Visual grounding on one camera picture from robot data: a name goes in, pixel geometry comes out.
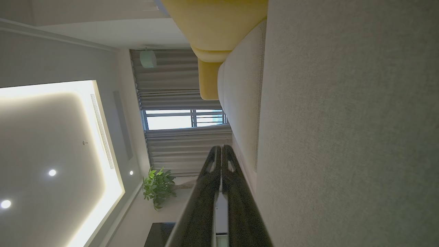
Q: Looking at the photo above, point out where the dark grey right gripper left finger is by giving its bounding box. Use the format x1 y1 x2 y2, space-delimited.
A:
165 145 222 247

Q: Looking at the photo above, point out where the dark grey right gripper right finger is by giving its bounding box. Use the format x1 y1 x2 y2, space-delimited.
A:
222 145 273 247

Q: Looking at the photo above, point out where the green potted plant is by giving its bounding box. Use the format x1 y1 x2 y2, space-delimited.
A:
142 167 198 210

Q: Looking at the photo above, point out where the black cabinet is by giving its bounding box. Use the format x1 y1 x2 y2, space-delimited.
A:
144 222 176 247

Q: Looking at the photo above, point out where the grey pleated curtain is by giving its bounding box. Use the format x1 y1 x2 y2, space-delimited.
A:
144 124 234 177
130 48 223 111

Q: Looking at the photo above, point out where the window with railing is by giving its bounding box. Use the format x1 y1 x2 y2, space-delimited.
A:
142 109 227 131

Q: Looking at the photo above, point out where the small grey sofa cushion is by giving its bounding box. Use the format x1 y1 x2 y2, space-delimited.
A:
217 19 267 192

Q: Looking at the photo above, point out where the small yellow sofa cushion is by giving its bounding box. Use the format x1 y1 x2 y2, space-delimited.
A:
198 58 224 101

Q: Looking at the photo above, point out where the large yellow sofa cushion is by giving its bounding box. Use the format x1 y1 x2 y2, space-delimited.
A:
161 0 269 63

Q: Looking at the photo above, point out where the white round wall device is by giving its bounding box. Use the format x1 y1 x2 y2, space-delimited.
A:
140 50 157 69

